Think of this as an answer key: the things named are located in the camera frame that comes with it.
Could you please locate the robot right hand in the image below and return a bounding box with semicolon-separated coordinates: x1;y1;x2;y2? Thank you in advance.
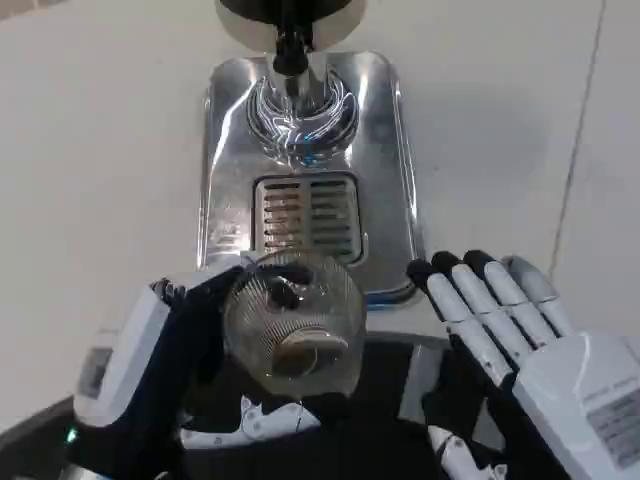
406;248;640;480

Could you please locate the cream drink dispenser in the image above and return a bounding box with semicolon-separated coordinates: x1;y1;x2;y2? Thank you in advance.
214;0;364;57

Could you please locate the clear ribbed glass cup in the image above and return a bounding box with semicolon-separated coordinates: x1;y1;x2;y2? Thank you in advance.
221;251;367;397

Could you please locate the dark grey robot torso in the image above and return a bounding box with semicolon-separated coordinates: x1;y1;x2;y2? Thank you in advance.
179;339;451;480

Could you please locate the black dispenser tap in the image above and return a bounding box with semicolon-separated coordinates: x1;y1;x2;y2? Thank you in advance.
271;0;317;76

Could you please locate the steel drip tray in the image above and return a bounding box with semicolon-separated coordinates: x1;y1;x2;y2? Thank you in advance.
197;49;427;307

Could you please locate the steel slotted tray grid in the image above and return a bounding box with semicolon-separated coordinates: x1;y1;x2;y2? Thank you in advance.
252;171;362;266

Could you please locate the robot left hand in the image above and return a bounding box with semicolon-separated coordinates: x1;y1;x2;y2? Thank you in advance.
64;263;352;480

